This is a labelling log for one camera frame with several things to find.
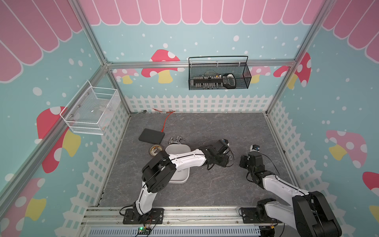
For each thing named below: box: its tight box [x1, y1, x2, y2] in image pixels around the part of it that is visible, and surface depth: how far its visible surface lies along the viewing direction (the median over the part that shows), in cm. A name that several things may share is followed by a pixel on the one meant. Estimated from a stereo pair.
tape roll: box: [149, 144, 163, 157], surface depth 101 cm
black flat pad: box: [138, 127, 165, 145], surface depth 107 cm
